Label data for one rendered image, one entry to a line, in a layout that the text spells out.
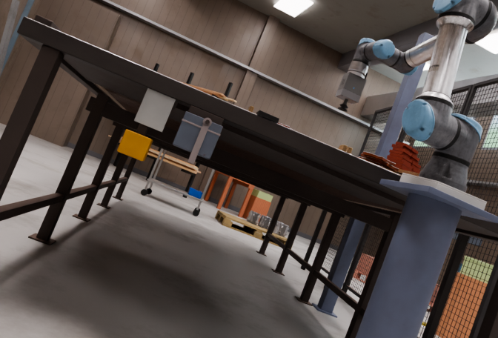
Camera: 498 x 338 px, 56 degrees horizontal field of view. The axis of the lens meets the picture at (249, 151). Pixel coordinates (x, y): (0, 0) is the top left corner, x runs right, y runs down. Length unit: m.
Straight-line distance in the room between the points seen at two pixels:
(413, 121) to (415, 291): 0.52
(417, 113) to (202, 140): 0.69
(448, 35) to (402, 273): 0.76
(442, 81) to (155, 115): 0.93
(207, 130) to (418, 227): 0.74
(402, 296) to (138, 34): 11.49
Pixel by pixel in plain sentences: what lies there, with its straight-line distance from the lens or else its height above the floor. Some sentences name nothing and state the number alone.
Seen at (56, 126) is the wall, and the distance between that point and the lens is 11.53.
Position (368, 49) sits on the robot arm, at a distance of 1.99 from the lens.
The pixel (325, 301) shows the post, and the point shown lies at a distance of 3.87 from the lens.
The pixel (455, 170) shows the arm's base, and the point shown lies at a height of 0.96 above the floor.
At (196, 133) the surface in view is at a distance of 1.57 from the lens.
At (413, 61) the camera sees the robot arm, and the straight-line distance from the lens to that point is 1.98.
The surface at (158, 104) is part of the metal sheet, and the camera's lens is 1.61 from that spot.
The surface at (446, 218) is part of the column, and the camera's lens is 1.57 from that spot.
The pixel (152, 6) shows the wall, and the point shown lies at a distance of 12.76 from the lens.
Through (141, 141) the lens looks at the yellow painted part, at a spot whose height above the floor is 0.68.
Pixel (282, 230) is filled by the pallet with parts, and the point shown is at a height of 0.24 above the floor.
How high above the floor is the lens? 0.66
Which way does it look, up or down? 4 degrees up
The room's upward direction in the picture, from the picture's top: 22 degrees clockwise
